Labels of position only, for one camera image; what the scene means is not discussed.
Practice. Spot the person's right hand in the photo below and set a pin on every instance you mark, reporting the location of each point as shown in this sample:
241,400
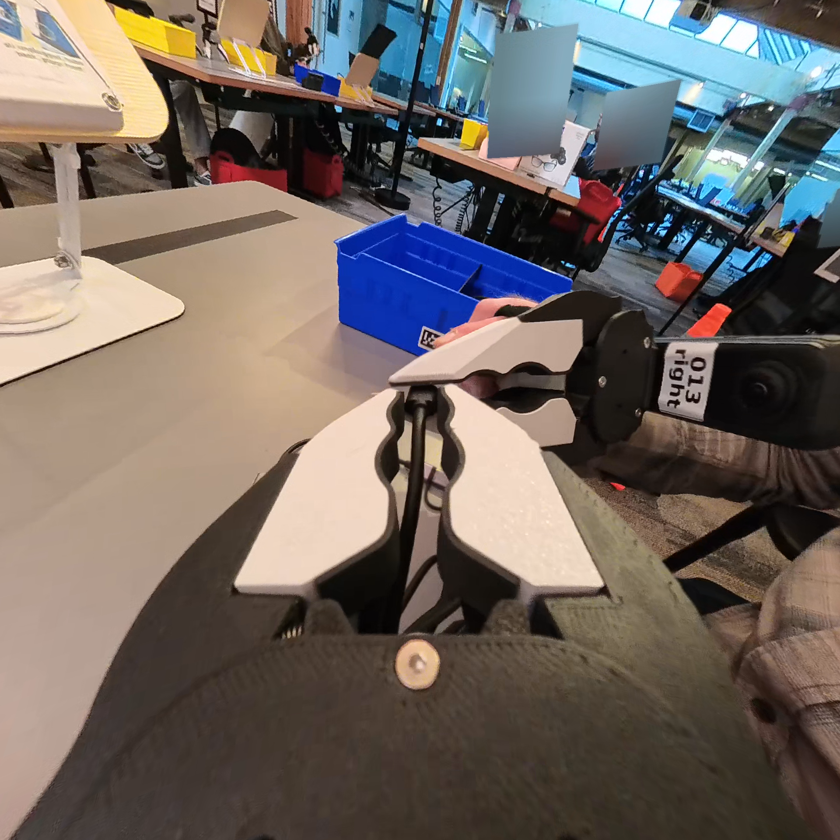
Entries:
479,318

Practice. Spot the wooden work table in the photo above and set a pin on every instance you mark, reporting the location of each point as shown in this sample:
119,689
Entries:
275,85
446,149

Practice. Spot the black floor stand pole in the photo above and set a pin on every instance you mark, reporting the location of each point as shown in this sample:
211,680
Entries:
392,200

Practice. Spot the white box with glasses picture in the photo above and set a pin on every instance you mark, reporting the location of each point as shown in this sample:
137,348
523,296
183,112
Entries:
551,164

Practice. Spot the black backpack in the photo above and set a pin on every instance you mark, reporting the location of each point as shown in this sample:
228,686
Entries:
236,144

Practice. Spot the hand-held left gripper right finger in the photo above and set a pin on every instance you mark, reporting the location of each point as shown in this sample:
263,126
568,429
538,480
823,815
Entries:
518,512

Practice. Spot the yellow plastic bin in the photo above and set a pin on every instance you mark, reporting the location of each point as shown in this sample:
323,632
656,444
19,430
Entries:
474,134
157,33
229,51

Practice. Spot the small blue plastic bin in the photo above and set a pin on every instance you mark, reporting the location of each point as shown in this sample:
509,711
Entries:
305,73

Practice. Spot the person's plaid shirt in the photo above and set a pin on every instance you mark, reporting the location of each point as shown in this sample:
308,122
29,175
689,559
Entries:
787,656

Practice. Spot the document stand with wooden board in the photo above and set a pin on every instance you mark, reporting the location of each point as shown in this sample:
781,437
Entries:
98,308

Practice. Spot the red bag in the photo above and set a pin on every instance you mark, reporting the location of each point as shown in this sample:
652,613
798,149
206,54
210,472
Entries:
590,203
323,174
249,176

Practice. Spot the orange plastic piece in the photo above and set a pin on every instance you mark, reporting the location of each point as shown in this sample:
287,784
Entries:
712,321

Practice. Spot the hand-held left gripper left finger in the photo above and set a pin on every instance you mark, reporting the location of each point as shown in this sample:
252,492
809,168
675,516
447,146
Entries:
328,505

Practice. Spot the person's right forearm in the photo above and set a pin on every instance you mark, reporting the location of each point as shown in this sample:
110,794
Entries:
722,466

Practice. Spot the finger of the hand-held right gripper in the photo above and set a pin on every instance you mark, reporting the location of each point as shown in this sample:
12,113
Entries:
499,348
544,420

